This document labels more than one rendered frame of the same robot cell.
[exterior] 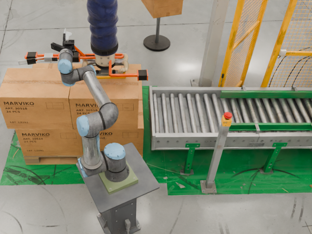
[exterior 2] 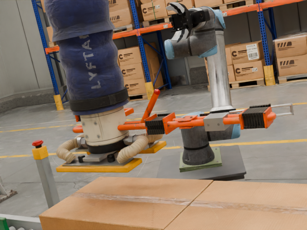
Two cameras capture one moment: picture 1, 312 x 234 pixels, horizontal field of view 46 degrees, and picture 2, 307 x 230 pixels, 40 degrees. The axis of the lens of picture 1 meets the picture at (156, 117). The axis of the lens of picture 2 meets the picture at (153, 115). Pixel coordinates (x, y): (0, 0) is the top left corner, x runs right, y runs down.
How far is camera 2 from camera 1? 429 cm
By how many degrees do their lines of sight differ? 112
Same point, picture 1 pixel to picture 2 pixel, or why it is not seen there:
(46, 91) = (255, 191)
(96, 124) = not seen: hidden behind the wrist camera
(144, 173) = (168, 163)
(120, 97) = (123, 178)
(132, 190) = not seen: hidden behind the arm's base
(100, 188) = (226, 155)
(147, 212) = not seen: outside the picture
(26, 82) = (301, 208)
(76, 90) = (189, 189)
